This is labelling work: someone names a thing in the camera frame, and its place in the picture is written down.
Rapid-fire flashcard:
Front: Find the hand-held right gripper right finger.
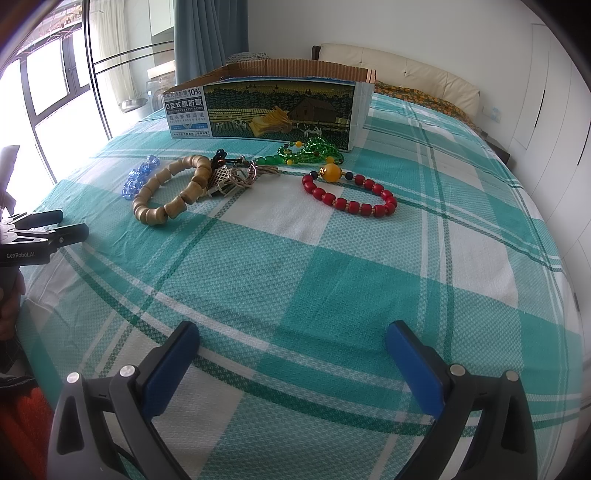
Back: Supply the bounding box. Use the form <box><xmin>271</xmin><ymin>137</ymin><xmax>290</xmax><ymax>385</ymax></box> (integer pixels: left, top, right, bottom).
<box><xmin>385</xmin><ymin>320</ymin><xmax>539</xmax><ymax>480</ymax></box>

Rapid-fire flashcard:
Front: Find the person's left hand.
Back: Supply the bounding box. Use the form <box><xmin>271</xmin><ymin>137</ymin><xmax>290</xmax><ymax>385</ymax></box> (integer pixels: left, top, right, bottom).
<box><xmin>0</xmin><ymin>272</ymin><xmax>27</xmax><ymax>343</ymax></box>

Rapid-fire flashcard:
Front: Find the orange fuzzy cloth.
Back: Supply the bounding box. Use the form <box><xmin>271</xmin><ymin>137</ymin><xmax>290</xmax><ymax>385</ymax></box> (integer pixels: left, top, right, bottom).
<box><xmin>0</xmin><ymin>387</ymin><xmax>54</xmax><ymax>480</ymax></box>

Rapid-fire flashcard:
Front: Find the cream padded headboard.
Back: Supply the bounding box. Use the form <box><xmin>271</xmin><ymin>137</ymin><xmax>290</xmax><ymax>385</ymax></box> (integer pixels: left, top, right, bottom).
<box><xmin>311</xmin><ymin>43</ymin><xmax>482</xmax><ymax>119</ymax></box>

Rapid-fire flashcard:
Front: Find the washing machine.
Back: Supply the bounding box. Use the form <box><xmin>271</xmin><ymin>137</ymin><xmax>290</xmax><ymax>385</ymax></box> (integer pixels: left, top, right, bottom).
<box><xmin>145</xmin><ymin>78</ymin><xmax>177</xmax><ymax>112</ymax></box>

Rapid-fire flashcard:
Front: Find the blue curtain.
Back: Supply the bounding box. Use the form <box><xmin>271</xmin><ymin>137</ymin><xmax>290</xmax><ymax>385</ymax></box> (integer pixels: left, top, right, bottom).
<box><xmin>173</xmin><ymin>0</ymin><xmax>250</xmax><ymax>86</ymax></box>

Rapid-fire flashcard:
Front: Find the red bead bracelet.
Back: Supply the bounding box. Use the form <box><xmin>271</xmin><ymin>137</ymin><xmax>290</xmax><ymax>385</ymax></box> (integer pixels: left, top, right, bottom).
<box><xmin>302</xmin><ymin>162</ymin><xmax>399</xmax><ymax>219</ymax></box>

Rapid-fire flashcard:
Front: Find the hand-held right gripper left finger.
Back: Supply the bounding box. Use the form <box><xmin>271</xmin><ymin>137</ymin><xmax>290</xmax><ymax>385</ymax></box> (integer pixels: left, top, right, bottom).
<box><xmin>47</xmin><ymin>320</ymin><xmax>201</xmax><ymax>480</ymax></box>

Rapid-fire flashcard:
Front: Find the light wooden bead bracelet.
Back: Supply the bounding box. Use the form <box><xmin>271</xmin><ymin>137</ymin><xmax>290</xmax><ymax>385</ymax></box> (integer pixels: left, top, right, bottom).
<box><xmin>132</xmin><ymin>155</ymin><xmax>212</xmax><ymax>226</ymax></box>

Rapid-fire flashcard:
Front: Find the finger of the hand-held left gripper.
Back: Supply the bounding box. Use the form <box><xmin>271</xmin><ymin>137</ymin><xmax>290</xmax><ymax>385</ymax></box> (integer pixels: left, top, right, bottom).
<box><xmin>14</xmin><ymin>223</ymin><xmax>90</xmax><ymax>247</ymax></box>
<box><xmin>10</xmin><ymin>210</ymin><xmax>64</xmax><ymax>230</ymax></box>

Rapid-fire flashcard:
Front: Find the blue crystal bead bracelet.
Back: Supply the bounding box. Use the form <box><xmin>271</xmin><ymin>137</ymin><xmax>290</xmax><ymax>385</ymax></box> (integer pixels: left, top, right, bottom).
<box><xmin>121</xmin><ymin>155</ymin><xmax>161</xmax><ymax>200</ymax></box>

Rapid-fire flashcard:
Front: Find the metal pendant keychain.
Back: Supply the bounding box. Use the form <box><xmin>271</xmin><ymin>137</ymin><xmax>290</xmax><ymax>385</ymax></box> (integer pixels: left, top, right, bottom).
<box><xmin>209</xmin><ymin>148</ymin><xmax>283</xmax><ymax>199</ymax></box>

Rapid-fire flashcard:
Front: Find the white wardrobe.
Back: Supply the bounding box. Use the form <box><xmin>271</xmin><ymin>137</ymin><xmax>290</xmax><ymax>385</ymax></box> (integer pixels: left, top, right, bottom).
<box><xmin>482</xmin><ymin>8</ymin><xmax>591</xmax><ymax>260</ymax></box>

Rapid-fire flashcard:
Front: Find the green bead necklace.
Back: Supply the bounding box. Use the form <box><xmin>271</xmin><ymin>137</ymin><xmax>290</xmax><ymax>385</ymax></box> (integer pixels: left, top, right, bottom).
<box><xmin>252</xmin><ymin>136</ymin><xmax>345</xmax><ymax>168</ymax></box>

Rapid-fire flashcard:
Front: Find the dark wooden nightstand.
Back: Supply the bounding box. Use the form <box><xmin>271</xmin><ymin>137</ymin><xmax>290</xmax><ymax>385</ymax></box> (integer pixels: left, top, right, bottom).
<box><xmin>480</xmin><ymin>131</ymin><xmax>511</xmax><ymax>165</ymax></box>

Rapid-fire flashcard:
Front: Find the teal plaid tablecloth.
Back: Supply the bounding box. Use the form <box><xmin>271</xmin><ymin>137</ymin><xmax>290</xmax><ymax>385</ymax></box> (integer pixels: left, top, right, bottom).
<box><xmin>16</xmin><ymin>76</ymin><xmax>585</xmax><ymax>480</ymax></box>

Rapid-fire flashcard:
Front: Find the pile of folded clothes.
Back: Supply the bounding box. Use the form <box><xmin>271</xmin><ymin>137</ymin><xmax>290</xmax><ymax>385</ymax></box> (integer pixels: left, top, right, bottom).
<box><xmin>226</xmin><ymin>51</ymin><xmax>269</xmax><ymax>66</ymax></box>

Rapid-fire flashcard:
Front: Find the printed cardboard box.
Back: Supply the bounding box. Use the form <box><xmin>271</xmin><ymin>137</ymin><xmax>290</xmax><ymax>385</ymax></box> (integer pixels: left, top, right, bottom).
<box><xmin>163</xmin><ymin>58</ymin><xmax>377</xmax><ymax>152</ymax></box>

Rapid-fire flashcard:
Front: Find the balcony window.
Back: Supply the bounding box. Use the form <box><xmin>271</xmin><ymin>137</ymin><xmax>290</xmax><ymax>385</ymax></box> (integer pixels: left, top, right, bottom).
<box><xmin>24</xmin><ymin>36</ymin><xmax>91</xmax><ymax>126</ymax></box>

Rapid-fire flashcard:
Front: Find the black sliding door frame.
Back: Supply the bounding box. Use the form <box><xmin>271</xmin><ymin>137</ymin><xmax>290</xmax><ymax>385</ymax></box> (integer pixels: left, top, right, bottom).
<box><xmin>82</xmin><ymin>0</ymin><xmax>177</xmax><ymax>140</ymax></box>

